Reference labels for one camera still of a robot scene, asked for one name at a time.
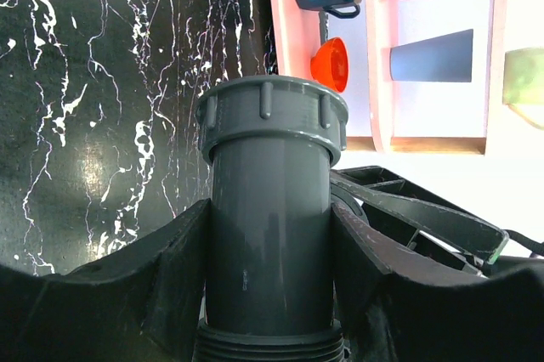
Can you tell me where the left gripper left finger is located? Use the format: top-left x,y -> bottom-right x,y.
1,200 -> 210,361

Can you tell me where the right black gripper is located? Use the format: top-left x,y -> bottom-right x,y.
331,166 -> 543,277

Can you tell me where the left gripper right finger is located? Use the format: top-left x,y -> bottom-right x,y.
331,204 -> 543,361

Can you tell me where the dark grey pipe tee fitting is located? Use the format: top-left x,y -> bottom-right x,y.
194,76 -> 349,361

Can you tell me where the blue plastic cup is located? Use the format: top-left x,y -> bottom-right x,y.
390,29 -> 473,83

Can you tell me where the pink three-tier shelf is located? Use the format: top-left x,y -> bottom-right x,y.
271,0 -> 506,155

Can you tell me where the green ceramic mug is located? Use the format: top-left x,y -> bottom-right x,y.
502,48 -> 543,130

